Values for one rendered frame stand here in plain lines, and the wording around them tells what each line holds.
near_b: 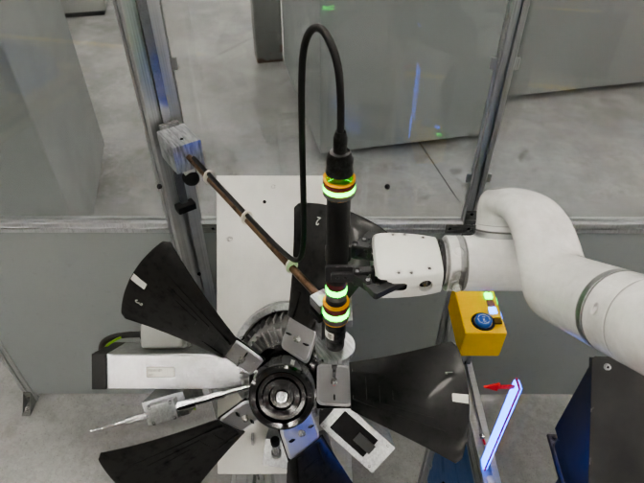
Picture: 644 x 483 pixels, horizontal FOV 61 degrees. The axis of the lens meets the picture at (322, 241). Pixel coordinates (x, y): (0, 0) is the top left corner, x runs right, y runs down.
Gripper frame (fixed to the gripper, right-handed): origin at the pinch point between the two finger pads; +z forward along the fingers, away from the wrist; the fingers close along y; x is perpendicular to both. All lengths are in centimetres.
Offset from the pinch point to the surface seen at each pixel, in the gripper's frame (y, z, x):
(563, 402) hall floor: 70, -102, -150
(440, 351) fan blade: 7.5, -21.4, -31.6
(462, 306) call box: 30, -32, -43
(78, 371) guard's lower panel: 71, 101, -130
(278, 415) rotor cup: -7.3, 10.1, -30.8
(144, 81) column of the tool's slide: 55, 42, 3
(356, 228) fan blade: 16.6, -3.8, -7.3
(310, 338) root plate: 4.0, 4.4, -23.3
